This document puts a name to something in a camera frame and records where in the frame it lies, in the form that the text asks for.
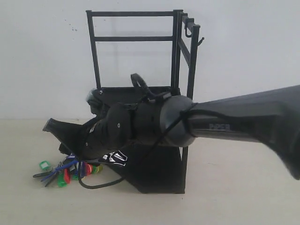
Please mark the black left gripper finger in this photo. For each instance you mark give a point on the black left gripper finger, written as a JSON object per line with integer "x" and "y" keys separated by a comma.
{"x": 70, "y": 135}

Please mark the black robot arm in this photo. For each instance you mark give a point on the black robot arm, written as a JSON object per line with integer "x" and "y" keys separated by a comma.
{"x": 269, "y": 117}

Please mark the colourful key tag bunch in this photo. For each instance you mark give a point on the colourful key tag bunch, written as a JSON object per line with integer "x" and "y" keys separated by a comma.
{"x": 65, "y": 171}

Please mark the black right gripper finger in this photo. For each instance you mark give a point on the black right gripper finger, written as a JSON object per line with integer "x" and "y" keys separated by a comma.
{"x": 72, "y": 149}

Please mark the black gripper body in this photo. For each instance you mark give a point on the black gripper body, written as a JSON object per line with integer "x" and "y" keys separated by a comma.
{"x": 113, "y": 132}

